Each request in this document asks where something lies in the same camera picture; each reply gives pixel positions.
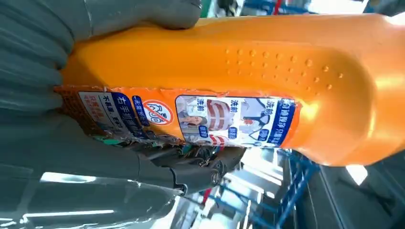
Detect blue metal rack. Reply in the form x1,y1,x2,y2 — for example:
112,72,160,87
190,148,320,229

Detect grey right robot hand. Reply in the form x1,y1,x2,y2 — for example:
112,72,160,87
0,0,246,229

